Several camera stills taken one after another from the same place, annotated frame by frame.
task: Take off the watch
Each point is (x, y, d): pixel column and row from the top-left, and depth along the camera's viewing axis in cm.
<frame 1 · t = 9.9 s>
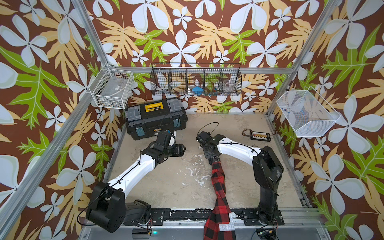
left hand: (181, 146, 85), fingers open
right hand: (210, 152, 93), fingers open
black toolbox: (151, 118, 96), point 18 cm above the table
small black electronic board: (260, 136, 107), point 2 cm above the table

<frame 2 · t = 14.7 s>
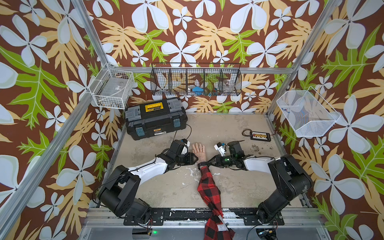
left hand: (197, 157, 87), fingers open
right hand: (208, 162, 88), fingers open
the named things where they were.

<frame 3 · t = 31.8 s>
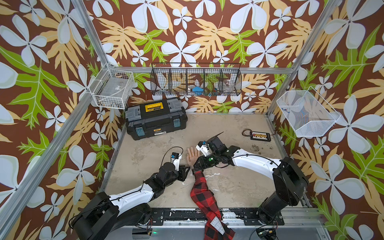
left hand: (188, 165, 84), fingers open
right hand: (195, 165, 82), fingers open
the named things where they were.

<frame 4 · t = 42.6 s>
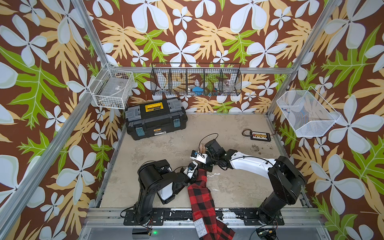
left hand: (197, 164, 88), fingers closed
right hand: (198, 161, 88), fingers open
the named things where they were.

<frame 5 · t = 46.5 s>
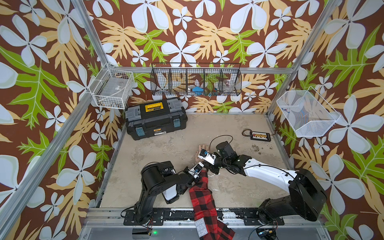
left hand: (199, 162, 87), fingers closed
right hand: (203, 161, 84), fingers closed
the named things where they were.

